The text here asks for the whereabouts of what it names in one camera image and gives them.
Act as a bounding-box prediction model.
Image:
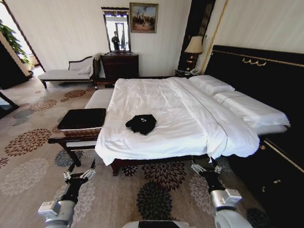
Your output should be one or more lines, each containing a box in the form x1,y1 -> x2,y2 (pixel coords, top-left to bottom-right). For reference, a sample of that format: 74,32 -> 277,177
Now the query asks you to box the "white chaise longue dark frame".
38,53 -> 105,90

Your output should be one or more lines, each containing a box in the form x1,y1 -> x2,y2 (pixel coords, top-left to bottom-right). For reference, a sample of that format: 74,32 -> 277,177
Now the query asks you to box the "dark wood bench white cushion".
47,88 -> 115,167

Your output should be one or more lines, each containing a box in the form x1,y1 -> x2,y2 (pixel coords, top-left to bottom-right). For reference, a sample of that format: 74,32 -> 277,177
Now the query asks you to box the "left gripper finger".
62,161 -> 77,183
80,158 -> 97,182

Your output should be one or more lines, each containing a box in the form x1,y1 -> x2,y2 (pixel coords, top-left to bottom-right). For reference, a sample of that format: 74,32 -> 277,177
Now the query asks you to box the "white duvet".
95,75 -> 260,167

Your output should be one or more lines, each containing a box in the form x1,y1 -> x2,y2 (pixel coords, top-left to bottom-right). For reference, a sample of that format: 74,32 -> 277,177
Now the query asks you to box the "person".
111,30 -> 121,51

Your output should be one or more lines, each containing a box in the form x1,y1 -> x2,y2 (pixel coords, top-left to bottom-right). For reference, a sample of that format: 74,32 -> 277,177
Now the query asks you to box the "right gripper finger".
190,160 -> 206,177
211,158 -> 223,174

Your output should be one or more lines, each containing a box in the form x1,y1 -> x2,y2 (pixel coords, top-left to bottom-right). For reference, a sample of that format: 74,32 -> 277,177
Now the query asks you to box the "black crumpled garment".
125,114 -> 159,136

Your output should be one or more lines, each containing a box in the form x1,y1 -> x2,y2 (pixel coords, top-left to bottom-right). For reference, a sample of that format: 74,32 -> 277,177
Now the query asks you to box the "dark wooden lattice wall panel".
177,0 -> 217,72

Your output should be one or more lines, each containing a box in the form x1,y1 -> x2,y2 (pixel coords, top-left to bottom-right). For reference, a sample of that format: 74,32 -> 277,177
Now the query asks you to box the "black cabinet gold trim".
227,135 -> 304,228

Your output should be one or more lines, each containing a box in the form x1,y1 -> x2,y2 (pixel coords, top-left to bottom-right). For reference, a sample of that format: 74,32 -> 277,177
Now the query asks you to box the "dark wooden dresser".
100,53 -> 140,81

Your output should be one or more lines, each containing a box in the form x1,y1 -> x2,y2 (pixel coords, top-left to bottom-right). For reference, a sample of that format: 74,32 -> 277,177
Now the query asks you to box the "white mattress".
256,124 -> 288,136

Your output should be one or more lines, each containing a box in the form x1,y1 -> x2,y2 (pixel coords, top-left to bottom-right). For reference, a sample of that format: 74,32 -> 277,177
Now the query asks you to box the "dark framed wall mirror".
101,6 -> 132,53

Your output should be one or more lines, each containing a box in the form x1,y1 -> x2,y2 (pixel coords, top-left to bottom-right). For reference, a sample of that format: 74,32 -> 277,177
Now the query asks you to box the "table lamp beige shade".
184,35 -> 204,65

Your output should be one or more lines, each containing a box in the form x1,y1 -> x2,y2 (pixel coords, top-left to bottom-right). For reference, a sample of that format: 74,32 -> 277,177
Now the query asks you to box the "black headboard gold trim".
203,44 -> 304,175

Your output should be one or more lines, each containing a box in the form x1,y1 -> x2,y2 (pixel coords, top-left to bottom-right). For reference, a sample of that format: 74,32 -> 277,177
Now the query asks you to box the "long white pillow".
212,91 -> 291,131

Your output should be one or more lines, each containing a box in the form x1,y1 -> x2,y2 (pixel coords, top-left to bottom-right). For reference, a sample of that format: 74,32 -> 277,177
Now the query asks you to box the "gold framed painting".
129,2 -> 159,34

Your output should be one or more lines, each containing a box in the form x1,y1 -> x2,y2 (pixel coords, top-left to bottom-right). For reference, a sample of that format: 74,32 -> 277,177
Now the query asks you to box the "dark wooden nightstand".
174,68 -> 198,79

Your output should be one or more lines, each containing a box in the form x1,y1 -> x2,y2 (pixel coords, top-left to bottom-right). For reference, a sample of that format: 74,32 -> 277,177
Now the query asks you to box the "green potted plant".
0,19 -> 32,70

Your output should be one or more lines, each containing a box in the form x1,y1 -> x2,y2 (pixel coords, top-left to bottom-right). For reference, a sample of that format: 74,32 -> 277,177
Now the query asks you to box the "small white pillow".
189,75 -> 236,96

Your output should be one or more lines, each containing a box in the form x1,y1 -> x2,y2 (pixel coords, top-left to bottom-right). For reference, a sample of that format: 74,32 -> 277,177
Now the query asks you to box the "wicker basket black lining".
57,108 -> 107,138

